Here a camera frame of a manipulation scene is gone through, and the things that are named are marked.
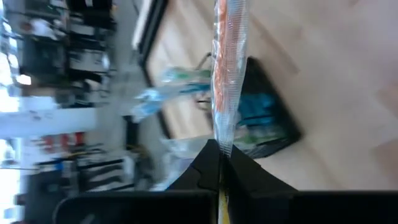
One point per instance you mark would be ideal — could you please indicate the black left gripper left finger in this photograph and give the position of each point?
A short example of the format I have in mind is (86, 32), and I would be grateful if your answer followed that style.
(140, 208)

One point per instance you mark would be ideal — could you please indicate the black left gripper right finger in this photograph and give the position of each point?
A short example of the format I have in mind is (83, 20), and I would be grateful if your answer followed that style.
(311, 208)

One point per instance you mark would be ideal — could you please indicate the small teal mouthwash bottle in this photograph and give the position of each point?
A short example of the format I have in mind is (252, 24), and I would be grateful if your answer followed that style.
(255, 117)
(258, 101)

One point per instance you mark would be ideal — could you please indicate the blue toothbrush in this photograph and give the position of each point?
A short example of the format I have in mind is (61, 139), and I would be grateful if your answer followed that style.
(155, 99)

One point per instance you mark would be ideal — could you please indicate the green toothbrush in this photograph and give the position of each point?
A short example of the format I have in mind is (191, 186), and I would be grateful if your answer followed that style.
(186, 74)

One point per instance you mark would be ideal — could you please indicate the orange toothbrush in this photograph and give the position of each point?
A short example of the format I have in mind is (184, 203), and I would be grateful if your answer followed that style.
(228, 62)

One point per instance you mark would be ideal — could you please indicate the red shelf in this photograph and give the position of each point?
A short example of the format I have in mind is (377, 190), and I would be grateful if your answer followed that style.
(63, 139)

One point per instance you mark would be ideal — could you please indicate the white pillar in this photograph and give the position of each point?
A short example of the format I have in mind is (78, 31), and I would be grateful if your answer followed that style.
(46, 123)

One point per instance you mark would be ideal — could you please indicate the black metal table frame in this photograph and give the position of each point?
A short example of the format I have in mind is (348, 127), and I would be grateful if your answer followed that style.
(155, 31)

